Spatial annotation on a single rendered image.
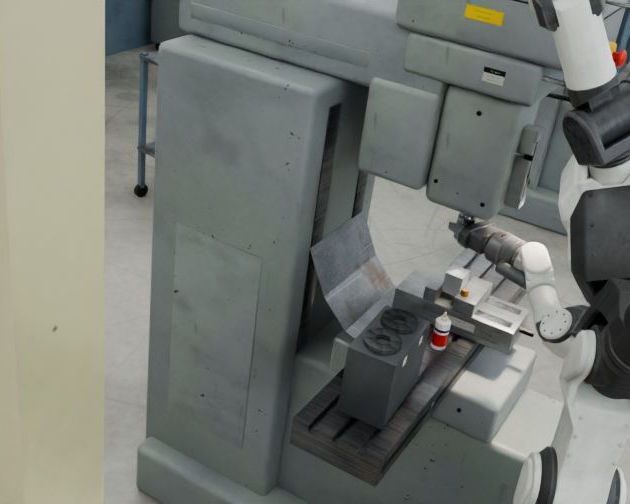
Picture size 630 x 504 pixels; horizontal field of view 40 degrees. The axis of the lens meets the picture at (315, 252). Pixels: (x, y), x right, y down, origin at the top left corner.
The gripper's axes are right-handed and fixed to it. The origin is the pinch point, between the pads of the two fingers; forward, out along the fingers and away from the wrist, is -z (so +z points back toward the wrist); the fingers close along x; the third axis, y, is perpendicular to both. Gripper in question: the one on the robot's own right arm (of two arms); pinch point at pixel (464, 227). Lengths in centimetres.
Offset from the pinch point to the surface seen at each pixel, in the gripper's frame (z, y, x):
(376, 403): 22, 24, 48
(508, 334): 19.0, 24.1, -3.7
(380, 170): -15.8, -13.4, 18.7
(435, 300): -1.6, 22.8, 3.5
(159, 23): -500, 92, -199
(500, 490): 34, 64, 4
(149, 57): -263, 37, -55
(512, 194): 10.8, -14.0, -1.8
